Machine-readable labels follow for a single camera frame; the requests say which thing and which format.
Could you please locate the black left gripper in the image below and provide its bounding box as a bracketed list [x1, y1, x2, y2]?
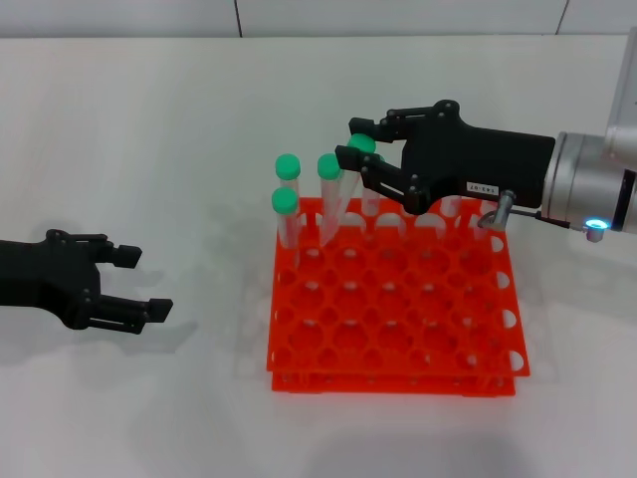
[0, 228, 174, 334]

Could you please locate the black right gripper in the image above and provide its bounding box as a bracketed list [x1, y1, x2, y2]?
[334, 99, 557, 216]

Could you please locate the orange test tube rack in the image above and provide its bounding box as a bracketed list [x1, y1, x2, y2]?
[266, 197, 532, 398]

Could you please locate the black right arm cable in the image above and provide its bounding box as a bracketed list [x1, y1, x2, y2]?
[477, 190, 588, 231]

